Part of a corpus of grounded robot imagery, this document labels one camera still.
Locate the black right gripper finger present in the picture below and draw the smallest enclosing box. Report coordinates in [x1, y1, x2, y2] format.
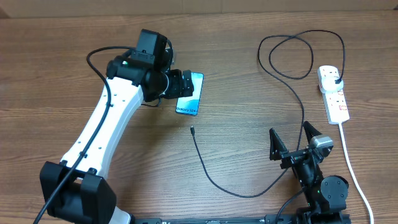
[303, 121, 322, 142]
[269, 128, 289, 161]

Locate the blue Galaxy smartphone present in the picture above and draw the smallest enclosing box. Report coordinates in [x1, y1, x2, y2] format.
[175, 72, 204, 116]

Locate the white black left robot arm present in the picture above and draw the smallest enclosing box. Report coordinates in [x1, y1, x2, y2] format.
[34, 29, 194, 223]

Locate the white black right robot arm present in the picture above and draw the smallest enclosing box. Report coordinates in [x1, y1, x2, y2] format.
[265, 121, 351, 223]

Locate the white charger plug adapter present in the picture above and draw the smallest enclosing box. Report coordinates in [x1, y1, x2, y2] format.
[319, 77, 344, 94]

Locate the white power strip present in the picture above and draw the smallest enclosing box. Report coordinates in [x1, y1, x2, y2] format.
[317, 65, 349, 124]

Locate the white power strip cord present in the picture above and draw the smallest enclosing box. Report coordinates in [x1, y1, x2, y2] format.
[338, 122, 375, 224]

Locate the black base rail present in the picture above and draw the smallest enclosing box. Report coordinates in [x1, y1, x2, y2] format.
[135, 215, 351, 224]

